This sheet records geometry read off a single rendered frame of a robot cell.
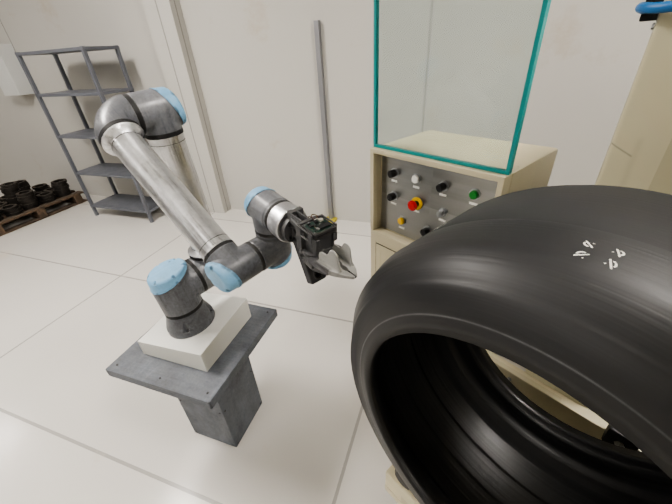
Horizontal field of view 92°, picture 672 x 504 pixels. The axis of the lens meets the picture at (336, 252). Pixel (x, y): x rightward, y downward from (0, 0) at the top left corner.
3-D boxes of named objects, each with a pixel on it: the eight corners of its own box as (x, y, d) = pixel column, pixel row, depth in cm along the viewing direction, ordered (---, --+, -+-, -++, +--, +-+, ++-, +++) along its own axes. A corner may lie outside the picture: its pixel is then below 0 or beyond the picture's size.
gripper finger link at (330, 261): (344, 265, 61) (314, 243, 67) (343, 288, 65) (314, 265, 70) (356, 259, 63) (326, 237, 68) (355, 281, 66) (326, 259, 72)
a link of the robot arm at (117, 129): (67, 94, 86) (228, 285, 75) (117, 84, 93) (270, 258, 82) (80, 128, 95) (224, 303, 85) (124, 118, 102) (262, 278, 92)
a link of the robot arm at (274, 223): (268, 240, 80) (300, 226, 86) (279, 249, 78) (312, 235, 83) (264, 208, 75) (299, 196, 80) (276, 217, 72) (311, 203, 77)
